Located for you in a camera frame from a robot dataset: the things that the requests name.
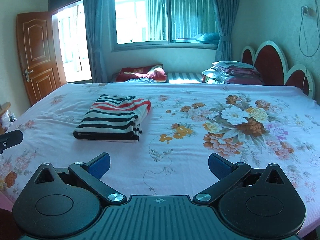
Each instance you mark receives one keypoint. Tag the right blue curtain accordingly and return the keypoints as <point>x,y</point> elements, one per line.
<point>225,15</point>

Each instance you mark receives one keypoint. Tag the brown wooden door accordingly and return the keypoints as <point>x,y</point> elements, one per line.
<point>39,54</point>

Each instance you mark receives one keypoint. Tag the blue striped cloth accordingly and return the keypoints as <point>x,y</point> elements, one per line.
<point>141,80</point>

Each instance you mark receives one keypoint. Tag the wooden bedside object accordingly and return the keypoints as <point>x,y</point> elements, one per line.
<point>7,118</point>

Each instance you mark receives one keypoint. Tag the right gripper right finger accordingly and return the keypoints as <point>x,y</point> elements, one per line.
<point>230,176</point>

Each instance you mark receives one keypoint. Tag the left blue curtain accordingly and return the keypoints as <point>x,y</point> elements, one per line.
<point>96,23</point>

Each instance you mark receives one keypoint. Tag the red and white headboard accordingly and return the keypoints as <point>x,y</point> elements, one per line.
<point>271,63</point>

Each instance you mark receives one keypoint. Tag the blue curtain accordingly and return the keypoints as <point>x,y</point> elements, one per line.
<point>225,15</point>
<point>96,23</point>

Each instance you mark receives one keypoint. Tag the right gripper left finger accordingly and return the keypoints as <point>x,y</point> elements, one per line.
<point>88,175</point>

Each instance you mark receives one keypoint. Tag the sliding glass window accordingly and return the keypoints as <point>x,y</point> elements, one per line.
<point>139,24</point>

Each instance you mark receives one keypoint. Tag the striped knit sweater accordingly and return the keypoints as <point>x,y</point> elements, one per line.
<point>114,118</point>

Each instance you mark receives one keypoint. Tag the striped mattress cover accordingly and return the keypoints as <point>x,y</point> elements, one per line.
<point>184,78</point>

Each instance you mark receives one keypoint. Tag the wall power socket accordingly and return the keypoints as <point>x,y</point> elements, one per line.
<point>307,11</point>

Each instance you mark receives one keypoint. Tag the floral white bed sheet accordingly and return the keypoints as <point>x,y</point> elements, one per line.
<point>186,123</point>

